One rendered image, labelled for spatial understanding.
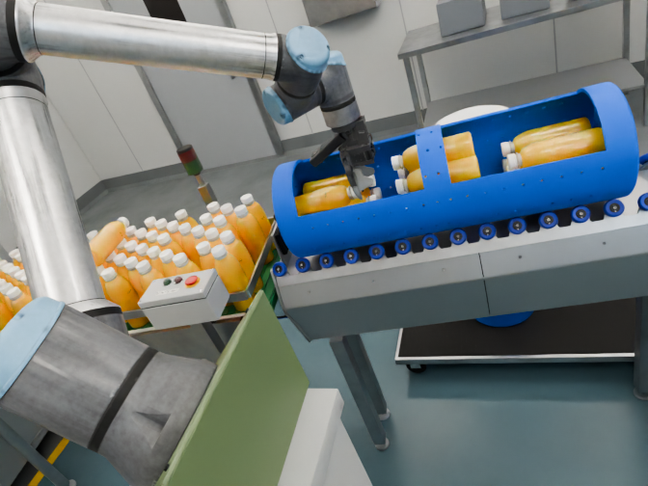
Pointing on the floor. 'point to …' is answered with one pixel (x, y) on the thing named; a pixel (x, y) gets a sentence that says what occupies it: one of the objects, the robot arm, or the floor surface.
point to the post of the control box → (210, 340)
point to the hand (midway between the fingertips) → (358, 191)
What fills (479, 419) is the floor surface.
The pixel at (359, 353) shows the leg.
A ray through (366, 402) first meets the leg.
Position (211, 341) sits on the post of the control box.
